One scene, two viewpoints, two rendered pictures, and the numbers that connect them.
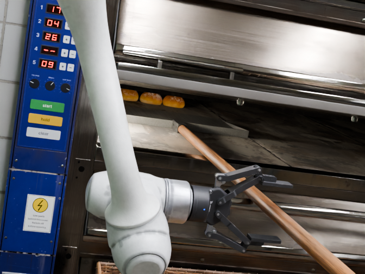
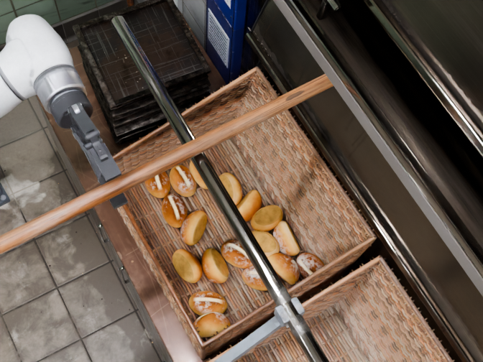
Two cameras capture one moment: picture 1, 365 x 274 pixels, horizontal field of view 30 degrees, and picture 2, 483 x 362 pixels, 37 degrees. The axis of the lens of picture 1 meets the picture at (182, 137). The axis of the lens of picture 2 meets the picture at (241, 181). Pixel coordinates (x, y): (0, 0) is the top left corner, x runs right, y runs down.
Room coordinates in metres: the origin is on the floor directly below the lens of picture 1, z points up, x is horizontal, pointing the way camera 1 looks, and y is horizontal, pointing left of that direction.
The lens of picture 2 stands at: (1.44, -0.81, 2.41)
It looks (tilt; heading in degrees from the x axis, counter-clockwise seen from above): 65 degrees down; 68
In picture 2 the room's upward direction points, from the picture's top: 7 degrees clockwise
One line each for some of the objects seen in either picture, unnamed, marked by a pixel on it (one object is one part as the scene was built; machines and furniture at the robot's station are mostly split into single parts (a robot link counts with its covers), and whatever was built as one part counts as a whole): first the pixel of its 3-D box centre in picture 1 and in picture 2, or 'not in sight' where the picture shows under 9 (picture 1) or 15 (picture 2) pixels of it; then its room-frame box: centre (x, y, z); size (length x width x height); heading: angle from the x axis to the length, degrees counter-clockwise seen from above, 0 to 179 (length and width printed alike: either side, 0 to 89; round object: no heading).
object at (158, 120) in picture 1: (165, 115); not in sight; (2.56, 0.08, 1.20); 0.55 x 0.36 x 0.03; 105
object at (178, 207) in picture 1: (175, 201); (62, 91); (1.37, -0.01, 1.20); 0.09 x 0.06 x 0.09; 14
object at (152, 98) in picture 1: (151, 97); not in sight; (2.95, 0.16, 1.21); 0.10 x 0.07 x 0.05; 99
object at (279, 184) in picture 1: (275, 183); (105, 161); (1.42, -0.21, 1.26); 0.07 x 0.03 x 0.01; 104
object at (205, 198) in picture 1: (208, 204); (77, 120); (1.39, -0.08, 1.20); 0.09 x 0.07 x 0.08; 104
